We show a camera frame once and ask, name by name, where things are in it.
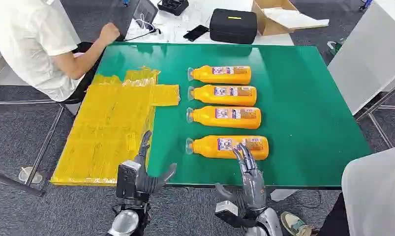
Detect steel frame bars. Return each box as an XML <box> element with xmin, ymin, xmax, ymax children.
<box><xmin>0</xmin><ymin>99</ymin><xmax>66</xmax><ymax>187</ymax></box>

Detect dark tablet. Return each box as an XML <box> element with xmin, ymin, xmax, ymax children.
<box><xmin>132</xmin><ymin>0</ymin><xmax>159</xmax><ymax>30</ymax></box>

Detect green and white object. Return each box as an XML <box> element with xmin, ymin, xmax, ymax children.
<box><xmin>327</xmin><ymin>39</ymin><xmax>344</xmax><ymax>57</ymax></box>

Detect large white desk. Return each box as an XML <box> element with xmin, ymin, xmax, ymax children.
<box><xmin>327</xmin><ymin>0</ymin><xmax>395</xmax><ymax>115</ymax></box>

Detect black zip case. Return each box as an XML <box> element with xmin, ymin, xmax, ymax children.
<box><xmin>209</xmin><ymin>8</ymin><xmax>258</xmax><ymax>45</ymax></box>

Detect green table mat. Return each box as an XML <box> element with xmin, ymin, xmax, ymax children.
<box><xmin>96</xmin><ymin>42</ymin><xmax>372</xmax><ymax>190</ymax></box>

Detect white table foot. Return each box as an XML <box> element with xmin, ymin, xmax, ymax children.
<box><xmin>270</xmin><ymin>189</ymin><xmax>299</xmax><ymax>202</ymax></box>

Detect white foam sheet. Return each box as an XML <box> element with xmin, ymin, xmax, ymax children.
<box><xmin>264</xmin><ymin>7</ymin><xmax>330</xmax><ymax>30</ymax></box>

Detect yellow sheet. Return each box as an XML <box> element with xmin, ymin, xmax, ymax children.
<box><xmin>50</xmin><ymin>66</ymin><xmax>181</xmax><ymax>187</ymax></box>

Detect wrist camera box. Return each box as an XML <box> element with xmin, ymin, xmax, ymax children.
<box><xmin>116</xmin><ymin>160</ymin><xmax>143</xmax><ymax>200</ymax></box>
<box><xmin>214</xmin><ymin>201</ymin><xmax>257</xmax><ymax>229</ymax></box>

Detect dark floor bar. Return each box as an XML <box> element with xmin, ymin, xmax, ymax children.
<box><xmin>0</xmin><ymin>169</ymin><xmax>45</xmax><ymax>197</ymax></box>

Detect cardboard box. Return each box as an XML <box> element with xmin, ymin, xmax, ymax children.
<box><xmin>251</xmin><ymin>0</ymin><xmax>330</xmax><ymax>36</ymax></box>

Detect black plastic tray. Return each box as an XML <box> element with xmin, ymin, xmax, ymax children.
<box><xmin>157</xmin><ymin>0</ymin><xmax>190</xmax><ymax>17</ymax></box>

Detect black phone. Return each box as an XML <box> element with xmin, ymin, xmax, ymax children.
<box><xmin>183</xmin><ymin>25</ymin><xmax>210</xmax><ymax>42</ymax></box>

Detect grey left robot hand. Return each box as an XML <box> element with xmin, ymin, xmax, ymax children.
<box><xmin>133</xmin><ymin>130</ymin><xmax>178</xmax><ymax>196</ymax></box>

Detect person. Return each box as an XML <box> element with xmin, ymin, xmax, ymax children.
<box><xmin>0</xmin><ymin>0</ymin><xmax>122</xmax><ymax>105</ymax></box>
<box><xmin>280</xmin><ymin>145</ymin><xmax>395</xmax><ymax>236</ymax></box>

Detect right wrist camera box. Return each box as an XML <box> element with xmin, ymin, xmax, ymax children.
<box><xmin>214</xmin><ymin>201</ymin><xmax>257</xmax><ymax>229</ymax></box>

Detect metal desk frame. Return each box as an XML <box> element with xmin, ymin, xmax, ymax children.
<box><xmin>355</xmin><ymin>78</ymin><xmax>395</xmax><ymax>149</ymax></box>

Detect white cable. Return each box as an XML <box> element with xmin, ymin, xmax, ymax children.
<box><xmin>135</xmin><ymin>14</ymin><xmax>159</xmax><ymax>33</ymax></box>

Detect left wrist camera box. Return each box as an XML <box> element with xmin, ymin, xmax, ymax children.
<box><xmin>116</xmin><ymin>160</ymin><xmax>143</xmax><ymax>200</ymax></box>

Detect orange drink bottle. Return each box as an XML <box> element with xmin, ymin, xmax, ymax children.
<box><xmin>185</xmin><ymin>135</ymin><xmax>270</xmax><ymax>161</ymax></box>
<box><xmin>187</xmin><ymin>65</ymin><xmax>252</xmax><ymax>86</ymax></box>
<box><xmin>187</xmin><ymin>85</ymin><xmax>258</xmax><ymax>107</ymax></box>
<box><xmin>186</xmin><ymin>105</ymin><xmax>262</xmax><ymax>130</ymax></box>

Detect black floor cable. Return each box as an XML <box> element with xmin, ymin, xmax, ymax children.
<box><xmin>295</xmin><ymin>190</ymin><xmax>322</xmax><ymax>210</ymax></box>

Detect person's hand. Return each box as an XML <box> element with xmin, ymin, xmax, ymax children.
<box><xmin>97</xmin><ymin>22</ymin><xmax>121</xmax><ymax>46</ymax></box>

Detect white table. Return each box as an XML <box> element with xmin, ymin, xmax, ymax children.
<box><xmin>123</xmin><ymin>0</ymin><xmax>295</xmax><ymax>46</ymax></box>

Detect clear plastic cup lid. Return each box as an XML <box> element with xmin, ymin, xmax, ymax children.
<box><xmin>18</xmin><ymin>167</ymin><xmax>43</xmax><ymax>185</ymax></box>

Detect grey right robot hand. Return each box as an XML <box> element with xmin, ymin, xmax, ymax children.
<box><xmin>215</xmin><ymin>144</ymin><xmax>268</xmax><ymax>217</ymax></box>

